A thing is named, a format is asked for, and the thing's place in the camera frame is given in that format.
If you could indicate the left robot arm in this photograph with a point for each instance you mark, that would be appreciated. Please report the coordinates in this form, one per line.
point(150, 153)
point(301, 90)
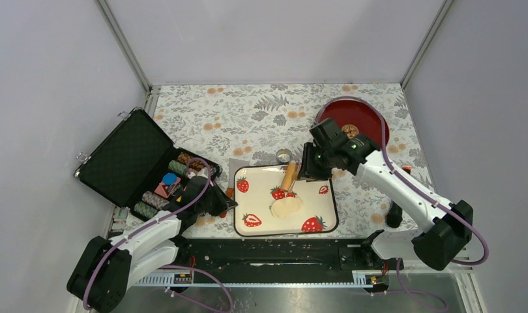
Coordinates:
point(109, 267)

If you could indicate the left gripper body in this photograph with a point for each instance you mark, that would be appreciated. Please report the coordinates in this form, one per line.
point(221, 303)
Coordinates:
point(214, 203)

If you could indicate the wooden dough roller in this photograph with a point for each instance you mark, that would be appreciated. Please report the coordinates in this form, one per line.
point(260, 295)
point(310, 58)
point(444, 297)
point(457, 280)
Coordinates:
point(290, 176)

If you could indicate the blue poker chip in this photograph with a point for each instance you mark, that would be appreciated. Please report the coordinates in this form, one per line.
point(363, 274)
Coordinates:
point(169, 179)

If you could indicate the strawberry print tray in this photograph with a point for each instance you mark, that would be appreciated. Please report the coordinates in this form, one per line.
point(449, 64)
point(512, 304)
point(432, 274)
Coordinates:
point(265, 209)

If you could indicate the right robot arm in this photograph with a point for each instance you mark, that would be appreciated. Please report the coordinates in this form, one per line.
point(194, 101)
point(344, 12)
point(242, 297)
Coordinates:
point(443, 226)

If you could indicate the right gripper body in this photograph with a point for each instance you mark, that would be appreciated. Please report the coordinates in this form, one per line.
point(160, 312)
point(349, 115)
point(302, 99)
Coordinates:
point(317, 162)

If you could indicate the metal ring cutter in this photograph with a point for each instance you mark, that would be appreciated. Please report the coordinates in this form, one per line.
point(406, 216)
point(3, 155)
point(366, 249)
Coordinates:
point(284, 156)

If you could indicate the white dough ball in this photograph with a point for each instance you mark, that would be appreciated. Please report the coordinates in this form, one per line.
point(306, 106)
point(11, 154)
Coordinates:
point(286, 206)

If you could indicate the black poker chip case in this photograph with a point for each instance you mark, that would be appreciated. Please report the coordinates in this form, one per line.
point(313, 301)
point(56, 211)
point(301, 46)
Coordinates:
point(132, 160)

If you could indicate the red round lacquer tray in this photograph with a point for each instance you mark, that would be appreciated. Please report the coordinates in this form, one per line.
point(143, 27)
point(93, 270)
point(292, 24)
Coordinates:
point(342, 119)

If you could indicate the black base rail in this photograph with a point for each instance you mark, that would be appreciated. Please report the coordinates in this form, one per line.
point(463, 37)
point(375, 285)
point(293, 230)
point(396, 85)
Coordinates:
point(307, 263)

